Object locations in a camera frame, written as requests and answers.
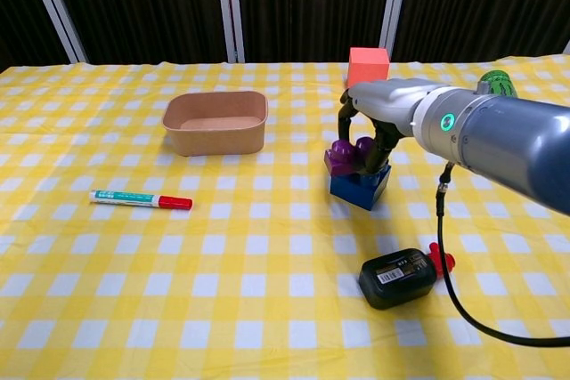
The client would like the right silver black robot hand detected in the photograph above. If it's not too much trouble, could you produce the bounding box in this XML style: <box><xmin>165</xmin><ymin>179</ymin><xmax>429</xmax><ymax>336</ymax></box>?
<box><xmin>338</xmin><ymin>78</ymin><xmax>440</xmax><ymax>175</ymax></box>

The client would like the small purple building block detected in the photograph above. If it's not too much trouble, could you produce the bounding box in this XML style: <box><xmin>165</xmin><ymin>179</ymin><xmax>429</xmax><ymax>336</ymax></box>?
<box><xmin>324</xmin><ymin>136</ymin><xmax>375</xmax><ymax>178</ymax></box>

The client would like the blue building block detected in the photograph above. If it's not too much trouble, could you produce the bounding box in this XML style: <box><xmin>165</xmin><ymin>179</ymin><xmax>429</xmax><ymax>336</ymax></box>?
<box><xmin>329</xmin><ymin>164</ymin><xmax>393</xmax><ymax>211</ymax></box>

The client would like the orange pink cube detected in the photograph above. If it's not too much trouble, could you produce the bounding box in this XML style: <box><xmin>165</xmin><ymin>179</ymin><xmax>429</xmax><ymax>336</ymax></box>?
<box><xmin>346</xmin><ymin>46</ymin><xmax>391</xmax><ymax>90</ymax></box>

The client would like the green drink can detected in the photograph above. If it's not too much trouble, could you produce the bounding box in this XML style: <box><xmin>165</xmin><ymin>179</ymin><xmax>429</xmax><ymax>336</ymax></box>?
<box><xmin>475</xmin><ymin>69</ymin><xmax>521</xmax><ymax>99</ymax></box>

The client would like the brown paper bowl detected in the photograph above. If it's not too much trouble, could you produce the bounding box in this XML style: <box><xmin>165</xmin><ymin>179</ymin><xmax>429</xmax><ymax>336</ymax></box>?
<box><xmin>161</xmin><ymin>90</ymin><xmax>269</xmax><ymax>158</ymax></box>

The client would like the black ink bottle red cap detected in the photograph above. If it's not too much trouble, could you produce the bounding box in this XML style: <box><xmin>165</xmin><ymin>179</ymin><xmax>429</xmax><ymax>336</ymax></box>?
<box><xmin>358</xmin><ymin>242</ymin><xmax>457</xmax><ymax>311</ymax></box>

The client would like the white marker with red cap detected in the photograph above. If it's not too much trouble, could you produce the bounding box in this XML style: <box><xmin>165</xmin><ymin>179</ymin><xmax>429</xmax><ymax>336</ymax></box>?
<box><xmin>89</xmin><ymin>190</ymin><xmax>194</xmax><ymax>211</ymax></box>

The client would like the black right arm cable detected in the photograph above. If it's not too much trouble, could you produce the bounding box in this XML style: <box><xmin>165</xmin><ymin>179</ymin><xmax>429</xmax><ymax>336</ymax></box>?
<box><xmin>435</xmin><ymin>161</ymin><xmax>570</xmax><ymax>348</ymax></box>

